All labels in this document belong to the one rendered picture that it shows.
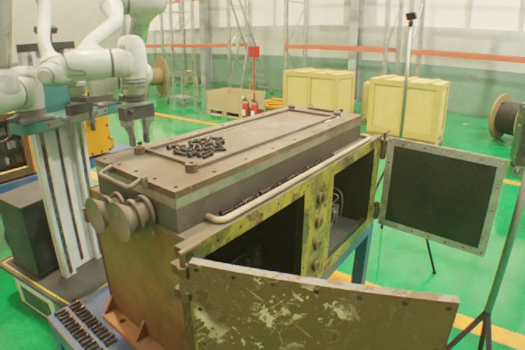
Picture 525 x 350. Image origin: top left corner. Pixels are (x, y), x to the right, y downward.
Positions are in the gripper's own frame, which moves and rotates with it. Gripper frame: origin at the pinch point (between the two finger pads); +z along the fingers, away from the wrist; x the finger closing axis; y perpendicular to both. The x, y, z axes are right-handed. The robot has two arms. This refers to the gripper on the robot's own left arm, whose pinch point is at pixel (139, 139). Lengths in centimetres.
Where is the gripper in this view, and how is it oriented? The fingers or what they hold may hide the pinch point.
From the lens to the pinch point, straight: 140.6
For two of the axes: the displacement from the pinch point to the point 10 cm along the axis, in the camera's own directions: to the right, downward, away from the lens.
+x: 6.1, -2.5, 7.5
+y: 7.9, 1.9, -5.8
